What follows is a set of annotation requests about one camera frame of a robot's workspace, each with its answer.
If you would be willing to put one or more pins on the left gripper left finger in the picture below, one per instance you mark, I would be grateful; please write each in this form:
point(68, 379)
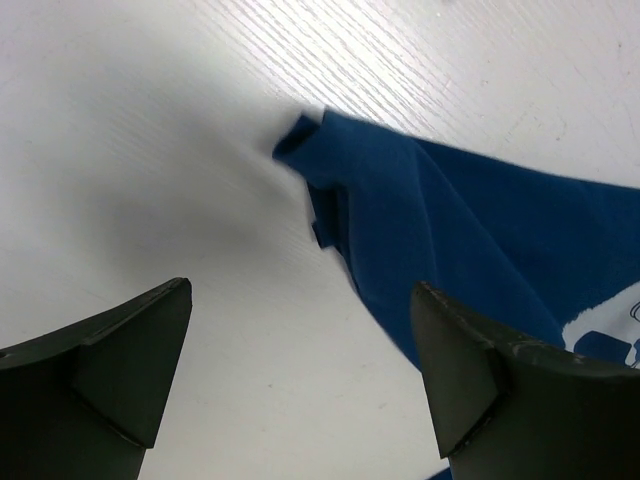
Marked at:
point(87, 401)

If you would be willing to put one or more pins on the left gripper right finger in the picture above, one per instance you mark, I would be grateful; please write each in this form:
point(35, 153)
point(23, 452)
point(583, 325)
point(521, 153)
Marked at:
point(505, 405)

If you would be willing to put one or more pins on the blue t-shirt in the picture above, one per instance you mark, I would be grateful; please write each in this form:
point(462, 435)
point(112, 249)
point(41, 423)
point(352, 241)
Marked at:
point(552, 257)

